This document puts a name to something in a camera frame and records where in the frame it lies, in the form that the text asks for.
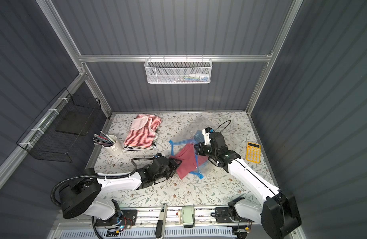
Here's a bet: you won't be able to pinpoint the clear vacuum bag blue zipper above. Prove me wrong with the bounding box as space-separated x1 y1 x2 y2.
169 116 220 173

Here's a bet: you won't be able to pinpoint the maroon garment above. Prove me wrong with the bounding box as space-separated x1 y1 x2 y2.
172 143 208 179

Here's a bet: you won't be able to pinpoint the navy white striped tank top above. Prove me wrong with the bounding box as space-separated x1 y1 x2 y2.
124 140 157 151

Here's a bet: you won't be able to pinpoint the red white striped tank top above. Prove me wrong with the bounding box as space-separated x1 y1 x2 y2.
124 114 162 147

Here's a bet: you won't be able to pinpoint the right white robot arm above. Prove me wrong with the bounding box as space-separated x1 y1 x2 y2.
194 127 302 239

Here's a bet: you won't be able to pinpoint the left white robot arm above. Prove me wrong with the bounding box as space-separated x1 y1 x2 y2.
50 153 182 225

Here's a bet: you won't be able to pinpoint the light blue garment in bag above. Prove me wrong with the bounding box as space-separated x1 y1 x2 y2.
193 130 205 143

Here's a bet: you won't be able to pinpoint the yellow calculator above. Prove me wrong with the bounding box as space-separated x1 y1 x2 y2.
246 142 261 163

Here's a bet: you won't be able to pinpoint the white mug pen holder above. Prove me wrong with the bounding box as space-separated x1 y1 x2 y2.
105 135 123 156

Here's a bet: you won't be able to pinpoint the pale green box device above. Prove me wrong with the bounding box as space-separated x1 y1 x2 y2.
177 205 195 229

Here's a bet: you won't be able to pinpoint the pens in mug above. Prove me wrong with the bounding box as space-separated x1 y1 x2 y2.
92 132 115 147

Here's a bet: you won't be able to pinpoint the black white handheld tool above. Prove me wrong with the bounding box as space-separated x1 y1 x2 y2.
155 203 168 239

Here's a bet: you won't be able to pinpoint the markers in white basket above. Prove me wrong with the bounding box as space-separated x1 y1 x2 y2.
167 73 210 83

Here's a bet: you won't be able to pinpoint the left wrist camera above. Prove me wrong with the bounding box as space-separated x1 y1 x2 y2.
153 153 163 159

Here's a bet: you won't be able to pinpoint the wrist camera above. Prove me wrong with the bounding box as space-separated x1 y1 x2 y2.
153 153 163 159
202 127 214 145

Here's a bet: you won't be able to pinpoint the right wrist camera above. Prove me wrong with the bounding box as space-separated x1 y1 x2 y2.
202 127 214 145

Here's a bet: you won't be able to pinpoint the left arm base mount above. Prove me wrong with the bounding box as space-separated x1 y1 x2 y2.
95 210 138 227

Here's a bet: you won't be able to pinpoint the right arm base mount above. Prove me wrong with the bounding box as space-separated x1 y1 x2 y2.
211 207 254 224

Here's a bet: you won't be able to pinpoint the white wire mesh basket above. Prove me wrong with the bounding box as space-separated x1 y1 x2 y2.
144 59 213 84

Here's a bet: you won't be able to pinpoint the black wire mesh basket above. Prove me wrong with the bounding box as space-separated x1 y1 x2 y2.
17 90 102 162

